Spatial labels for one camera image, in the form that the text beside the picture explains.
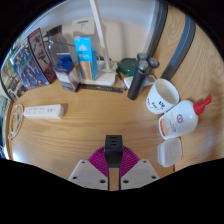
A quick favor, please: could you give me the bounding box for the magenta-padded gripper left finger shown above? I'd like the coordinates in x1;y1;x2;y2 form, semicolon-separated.
67;145;110;191

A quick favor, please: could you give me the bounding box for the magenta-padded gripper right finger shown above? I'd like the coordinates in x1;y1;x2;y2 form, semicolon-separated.
117;145;160;191

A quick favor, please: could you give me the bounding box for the white red-pump lotion bottle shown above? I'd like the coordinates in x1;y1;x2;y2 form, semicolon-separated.
158;93;213;141

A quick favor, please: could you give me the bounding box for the white power strip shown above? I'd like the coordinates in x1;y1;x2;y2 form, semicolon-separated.
22;103;65;120

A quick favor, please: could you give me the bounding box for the white printed mug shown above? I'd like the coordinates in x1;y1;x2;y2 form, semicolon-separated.
145;77;181;116

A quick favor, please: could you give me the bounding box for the black ruler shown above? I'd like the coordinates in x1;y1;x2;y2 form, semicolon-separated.
79;83;125;94

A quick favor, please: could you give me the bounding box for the dark grey electric shaver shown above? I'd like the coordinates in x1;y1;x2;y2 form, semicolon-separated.
126;52;161;101

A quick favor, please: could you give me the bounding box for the small dark blue box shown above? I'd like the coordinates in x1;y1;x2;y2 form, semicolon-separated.
52;52;81;93

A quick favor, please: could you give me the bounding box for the pale green bedding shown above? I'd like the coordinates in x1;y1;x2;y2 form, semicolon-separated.
0;94;10;148

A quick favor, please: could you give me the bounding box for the dark green round tin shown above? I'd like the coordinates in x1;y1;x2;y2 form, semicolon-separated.
118;57;140;77

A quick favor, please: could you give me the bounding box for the light blue carton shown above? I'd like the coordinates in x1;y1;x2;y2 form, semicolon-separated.
73;36;100;81

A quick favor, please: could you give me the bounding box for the green toy figure box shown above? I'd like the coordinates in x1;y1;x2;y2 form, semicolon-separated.
0;57;18;102

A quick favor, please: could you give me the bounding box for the blue robot model box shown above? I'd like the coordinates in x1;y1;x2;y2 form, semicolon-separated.
9;27;57;92

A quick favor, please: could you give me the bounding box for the white desk lamp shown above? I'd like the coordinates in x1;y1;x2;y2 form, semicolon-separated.
79;0;118;87

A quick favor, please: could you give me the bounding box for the dark metal desk frame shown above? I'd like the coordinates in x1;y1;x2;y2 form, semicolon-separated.
145;0;197;82

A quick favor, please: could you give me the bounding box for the white wall socket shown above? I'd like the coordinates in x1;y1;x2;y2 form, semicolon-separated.
71;17;98;40

